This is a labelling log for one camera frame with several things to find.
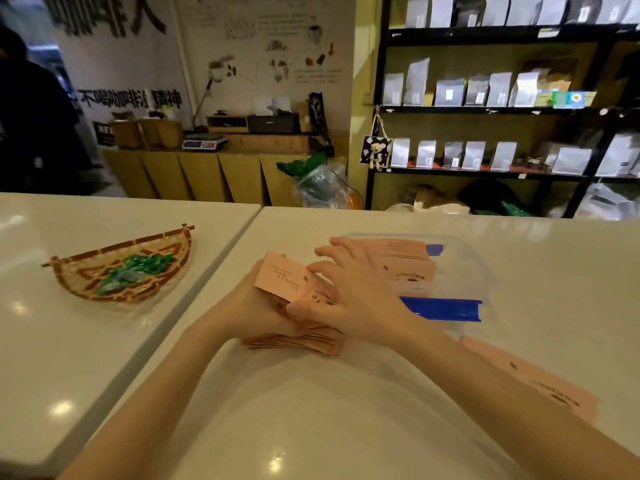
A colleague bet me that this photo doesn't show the person's left hand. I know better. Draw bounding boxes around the person's left hand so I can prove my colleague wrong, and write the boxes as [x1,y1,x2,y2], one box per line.
[219,260,301,341]

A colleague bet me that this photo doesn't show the person's right hand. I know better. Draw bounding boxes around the person's right hand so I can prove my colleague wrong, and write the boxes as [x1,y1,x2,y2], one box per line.
[286,237,427,351]

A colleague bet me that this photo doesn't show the pink paper card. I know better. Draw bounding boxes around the pink paper card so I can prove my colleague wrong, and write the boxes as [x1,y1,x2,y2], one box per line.
[459,336,602,426]
[254,252,342,308]

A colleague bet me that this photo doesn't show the stack of pink paper cards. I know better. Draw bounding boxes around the stack of pink paper cards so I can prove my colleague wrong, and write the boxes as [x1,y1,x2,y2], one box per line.
[242,324,347,357]

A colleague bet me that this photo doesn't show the person's left forearm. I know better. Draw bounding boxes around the person's left forearm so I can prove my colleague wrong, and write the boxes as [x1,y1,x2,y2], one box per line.
[59,313,241,480]

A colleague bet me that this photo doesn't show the person's right forearm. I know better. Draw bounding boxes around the person's right forearm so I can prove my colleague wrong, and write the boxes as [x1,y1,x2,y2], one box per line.
[395,320,640,480]

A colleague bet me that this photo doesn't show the clear bag with green contents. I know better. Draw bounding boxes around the clear bag with green contents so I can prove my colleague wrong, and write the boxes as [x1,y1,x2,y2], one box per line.
[276,154,352,209]

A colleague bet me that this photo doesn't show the pile of pink printed cards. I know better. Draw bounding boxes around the pile of pink printed cards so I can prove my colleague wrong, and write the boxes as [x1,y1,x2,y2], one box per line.
[357,239,437,297]

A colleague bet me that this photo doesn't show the black hanging bag with bear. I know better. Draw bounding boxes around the black hanging bag with bear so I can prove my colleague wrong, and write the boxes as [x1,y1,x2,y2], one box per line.
[359,106,394,171]

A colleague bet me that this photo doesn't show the beige cloth bag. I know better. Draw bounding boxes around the beige cloth bag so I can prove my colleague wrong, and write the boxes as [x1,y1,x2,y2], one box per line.
[386,184,472,214]

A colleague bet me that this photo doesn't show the long blue box clip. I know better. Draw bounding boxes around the long blue box clip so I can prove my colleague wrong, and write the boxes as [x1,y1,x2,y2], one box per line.
[399,296,484,323]

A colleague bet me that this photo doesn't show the clear plastic storage box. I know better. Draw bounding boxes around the clear plastic storage box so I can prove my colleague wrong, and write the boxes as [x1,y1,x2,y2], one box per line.
[329,232,497,326]

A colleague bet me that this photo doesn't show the black patterned pouch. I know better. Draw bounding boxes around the black patterned pouch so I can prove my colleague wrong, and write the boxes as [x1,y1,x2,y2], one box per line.
[307,92,335,156]

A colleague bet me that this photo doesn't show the black box device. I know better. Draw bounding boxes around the black box device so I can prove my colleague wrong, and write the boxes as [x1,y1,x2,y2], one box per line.
[247,114,302,135]

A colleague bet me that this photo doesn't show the heap of green wrapped candies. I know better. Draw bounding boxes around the heap of green wrapped candies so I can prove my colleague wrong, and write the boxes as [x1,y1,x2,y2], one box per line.
[92,252,174,296]

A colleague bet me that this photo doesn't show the wooden panel counter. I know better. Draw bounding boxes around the wooden panel counter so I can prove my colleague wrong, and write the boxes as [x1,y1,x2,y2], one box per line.
[102,132,351,207]

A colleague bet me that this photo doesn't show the black sack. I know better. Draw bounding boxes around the black sack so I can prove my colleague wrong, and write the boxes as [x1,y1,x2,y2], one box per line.
[458,179,534,217]

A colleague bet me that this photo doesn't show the small wooden box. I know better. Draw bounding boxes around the small wooden box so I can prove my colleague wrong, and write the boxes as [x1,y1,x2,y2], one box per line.
[206,115,250,134]

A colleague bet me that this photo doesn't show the row of white coffee pouches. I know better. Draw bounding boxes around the row of white coffee pouches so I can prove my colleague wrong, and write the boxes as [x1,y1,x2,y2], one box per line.
[404,0,640,28]
[389,133,640,177]
[382,57,572,108]

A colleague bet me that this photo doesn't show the digital kitchen scale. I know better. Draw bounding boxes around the digital kitchen scale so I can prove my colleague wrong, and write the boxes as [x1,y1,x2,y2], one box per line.
[181,135,229,151]

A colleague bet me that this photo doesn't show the brown paper bag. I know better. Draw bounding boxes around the brown paper bag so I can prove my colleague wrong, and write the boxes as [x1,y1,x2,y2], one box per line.
[109,118,147,150]
[140,118,185,150]

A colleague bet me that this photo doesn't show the woven bamboo basket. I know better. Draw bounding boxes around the woven bamboo basket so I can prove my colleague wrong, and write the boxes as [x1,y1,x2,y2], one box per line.
[41,224,196,304]

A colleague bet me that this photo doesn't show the desk lamp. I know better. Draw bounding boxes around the desk lamp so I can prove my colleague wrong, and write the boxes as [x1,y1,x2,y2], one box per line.
[192,55,237,132]

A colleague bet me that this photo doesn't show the flat pink paper card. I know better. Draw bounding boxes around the flat pink paper card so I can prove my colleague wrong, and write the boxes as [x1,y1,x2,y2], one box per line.
[459,336,602,426]

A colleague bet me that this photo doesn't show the black metal shelf unit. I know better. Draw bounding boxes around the black metal shelf unit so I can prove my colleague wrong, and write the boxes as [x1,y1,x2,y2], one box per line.
[364,0,640,219]

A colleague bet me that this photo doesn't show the white plastic bags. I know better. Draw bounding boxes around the white plastic bags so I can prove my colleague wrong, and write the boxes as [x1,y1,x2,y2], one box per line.
[547,182,640,221]

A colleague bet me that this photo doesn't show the green yellow carton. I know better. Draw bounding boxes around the green yellow carton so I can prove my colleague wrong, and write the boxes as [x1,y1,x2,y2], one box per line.
[534,90,597,109]

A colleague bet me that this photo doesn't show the white illustrated wall poster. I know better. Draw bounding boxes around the white illustrated wall poster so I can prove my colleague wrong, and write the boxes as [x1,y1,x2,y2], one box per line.
[175,0,357,133]

